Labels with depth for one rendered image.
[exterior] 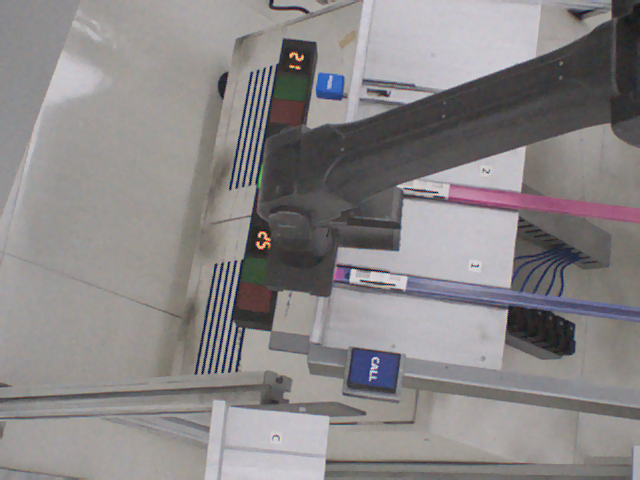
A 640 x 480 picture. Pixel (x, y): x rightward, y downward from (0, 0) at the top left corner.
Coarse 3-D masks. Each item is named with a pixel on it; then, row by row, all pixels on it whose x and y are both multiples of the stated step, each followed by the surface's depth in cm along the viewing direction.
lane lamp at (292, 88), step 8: (280, 80) 145; (288, 80) 145; (296, 80) 145; (304, 80) 145; (280, 88) 145; (288, 88) 145; (296, 88) 144; (304, 88) 144; (280, 96) 144; (288, 96) 144; (296, 96) 144; (304, 96) 144
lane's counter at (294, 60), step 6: (288, 48) 146; (288, 54) 146; (294, 54) 146; (300, 54) 146; (306, 54) 146; (282, 60) 146; (288, 60) 146; (294, 60) 146; (300, 60) 146; (306, 60) 146; (282, 66) 145; (288, 66) 145; (294, 66) 145; (300, 66) 145; (306, 66) 145; (294, 72) 145; (300, 72) 145; (306, 72) 145
